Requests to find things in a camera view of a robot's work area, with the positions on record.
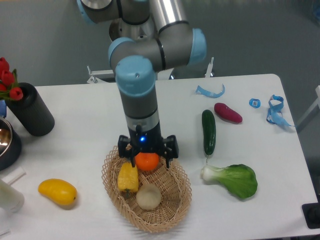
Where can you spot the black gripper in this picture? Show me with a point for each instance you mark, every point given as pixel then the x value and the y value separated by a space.
pixel 147 141

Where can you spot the yellow bell pepper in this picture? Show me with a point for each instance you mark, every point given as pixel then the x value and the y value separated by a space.
pixel 128 179

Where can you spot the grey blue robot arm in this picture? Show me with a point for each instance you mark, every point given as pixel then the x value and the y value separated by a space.
pixel 136 63

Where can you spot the woven wicker basket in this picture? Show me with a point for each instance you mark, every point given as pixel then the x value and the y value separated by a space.
pixel 172 182

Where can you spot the orange fruit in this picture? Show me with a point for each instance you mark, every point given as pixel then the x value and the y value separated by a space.
pixel 146 161

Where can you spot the beige round onion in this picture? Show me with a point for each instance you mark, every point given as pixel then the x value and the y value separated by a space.
pixel 148 197

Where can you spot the green cucumber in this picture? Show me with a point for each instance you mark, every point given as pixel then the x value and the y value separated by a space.
pixel 209 131

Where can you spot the curved blue tape strip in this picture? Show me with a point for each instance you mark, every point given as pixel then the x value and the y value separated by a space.
pixel 201 91

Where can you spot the purple sweet potato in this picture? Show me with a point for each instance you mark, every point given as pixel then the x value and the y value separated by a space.
pixel 227 114

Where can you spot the yellow mango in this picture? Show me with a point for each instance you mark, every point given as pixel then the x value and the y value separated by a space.
pixel 59 191

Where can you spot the green bok choy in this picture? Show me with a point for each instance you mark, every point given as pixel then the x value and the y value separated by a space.
pixel 239 179

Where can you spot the small blue tape roll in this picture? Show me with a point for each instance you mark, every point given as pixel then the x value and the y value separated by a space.
pixel 254 103

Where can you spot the black cylindrical vase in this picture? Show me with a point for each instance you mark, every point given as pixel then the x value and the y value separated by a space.
pixel 32 112

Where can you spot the tangled blue ribbon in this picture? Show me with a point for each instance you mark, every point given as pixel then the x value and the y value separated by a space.
pixel 274 112

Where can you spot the white paper strip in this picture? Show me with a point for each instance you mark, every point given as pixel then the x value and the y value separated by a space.
pixel 10 176

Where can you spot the dark metal bowl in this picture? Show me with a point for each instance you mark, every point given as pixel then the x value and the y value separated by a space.
pixel 10 144

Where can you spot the translucent white bottle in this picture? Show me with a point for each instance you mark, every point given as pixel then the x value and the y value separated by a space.
pixel 11 200

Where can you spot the red tulip flowers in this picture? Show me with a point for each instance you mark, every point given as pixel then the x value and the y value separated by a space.
pixel 9 86

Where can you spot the black device at edge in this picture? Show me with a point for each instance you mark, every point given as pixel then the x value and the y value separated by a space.
pixel 311 212

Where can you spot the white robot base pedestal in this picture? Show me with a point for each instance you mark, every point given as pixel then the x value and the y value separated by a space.
pixel 141 32

